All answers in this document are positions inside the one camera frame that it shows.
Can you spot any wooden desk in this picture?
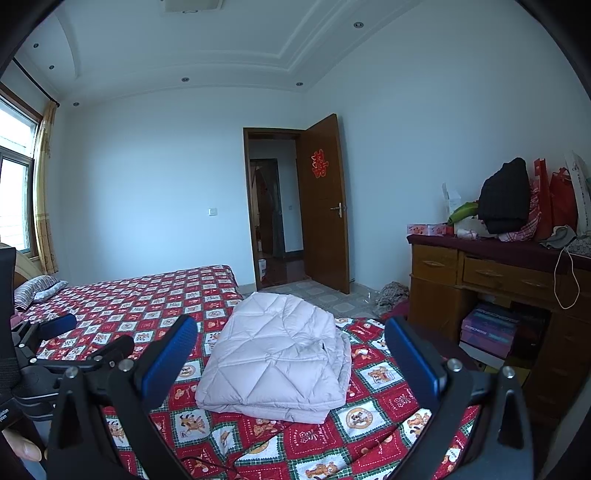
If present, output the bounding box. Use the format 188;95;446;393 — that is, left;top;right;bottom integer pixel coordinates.
406;234;591;432

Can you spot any wooden headboard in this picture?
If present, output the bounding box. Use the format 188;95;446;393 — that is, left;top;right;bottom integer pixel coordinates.
11;253;44;289

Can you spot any white cable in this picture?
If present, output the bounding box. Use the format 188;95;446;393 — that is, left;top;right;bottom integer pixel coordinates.
554;247;580;310

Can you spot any brown door frame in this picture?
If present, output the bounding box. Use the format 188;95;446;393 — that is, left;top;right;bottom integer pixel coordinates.
243;127;308;292

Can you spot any pale pink quilted jacket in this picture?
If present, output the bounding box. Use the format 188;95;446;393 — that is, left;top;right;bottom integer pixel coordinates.
195;292;352;423

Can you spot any window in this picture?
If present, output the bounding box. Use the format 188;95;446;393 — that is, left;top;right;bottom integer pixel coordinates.
0;83;42;257

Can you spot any clothes pile on floor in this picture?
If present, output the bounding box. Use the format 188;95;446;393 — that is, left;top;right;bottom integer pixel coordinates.
374;281;411;317

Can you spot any black folded clothing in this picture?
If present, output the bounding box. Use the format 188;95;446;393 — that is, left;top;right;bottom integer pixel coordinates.
477;158;532;234

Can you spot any pink tissue box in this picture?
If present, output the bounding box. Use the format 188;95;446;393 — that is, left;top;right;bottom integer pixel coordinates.
406;224;455;237

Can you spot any red checkered cloth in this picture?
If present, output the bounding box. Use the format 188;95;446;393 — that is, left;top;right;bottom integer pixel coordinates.
496;180;543;243

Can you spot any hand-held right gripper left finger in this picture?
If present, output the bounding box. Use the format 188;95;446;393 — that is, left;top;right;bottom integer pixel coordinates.
44;315;199;480

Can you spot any red printed bed sheet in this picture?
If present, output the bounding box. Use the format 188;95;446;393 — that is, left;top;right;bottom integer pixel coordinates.
14;264;481;480

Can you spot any white carton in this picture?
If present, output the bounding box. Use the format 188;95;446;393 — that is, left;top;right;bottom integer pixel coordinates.
442;182;462;217

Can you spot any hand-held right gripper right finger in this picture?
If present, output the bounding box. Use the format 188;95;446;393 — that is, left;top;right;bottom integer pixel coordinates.
383;316;536;480

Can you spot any yellow curtain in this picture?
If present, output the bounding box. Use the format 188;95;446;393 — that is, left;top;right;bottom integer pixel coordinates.
31;102;60;274

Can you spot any grey cloth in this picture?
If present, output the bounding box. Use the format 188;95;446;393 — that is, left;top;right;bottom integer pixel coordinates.
538;225;578;250

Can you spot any white shopping bag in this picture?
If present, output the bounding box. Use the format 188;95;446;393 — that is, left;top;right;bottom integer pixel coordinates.
564;151;591;257

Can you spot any red shopping bag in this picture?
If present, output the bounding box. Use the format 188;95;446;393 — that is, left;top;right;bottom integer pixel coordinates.
531;158;555;241
549;167;579;232

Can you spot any purple shoe box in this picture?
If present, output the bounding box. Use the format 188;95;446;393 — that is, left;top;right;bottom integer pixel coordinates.
468;305;520;333
460;320;515;358

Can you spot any brown wooden door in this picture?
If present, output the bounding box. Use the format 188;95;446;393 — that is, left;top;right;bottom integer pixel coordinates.
295;114;352;295

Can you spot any black curtain rod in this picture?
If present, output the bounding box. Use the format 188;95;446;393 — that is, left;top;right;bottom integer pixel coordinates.
13;56;62;109

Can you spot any person's left hand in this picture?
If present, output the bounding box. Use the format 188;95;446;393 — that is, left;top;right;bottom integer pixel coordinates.
0;429;43;462

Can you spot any grey striped pillow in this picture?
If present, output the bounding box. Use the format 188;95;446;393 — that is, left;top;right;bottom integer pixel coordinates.
13;275;69;312

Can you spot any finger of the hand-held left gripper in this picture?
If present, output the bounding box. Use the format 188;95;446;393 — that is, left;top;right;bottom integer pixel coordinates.
28;314;78;345
34;336;136;374

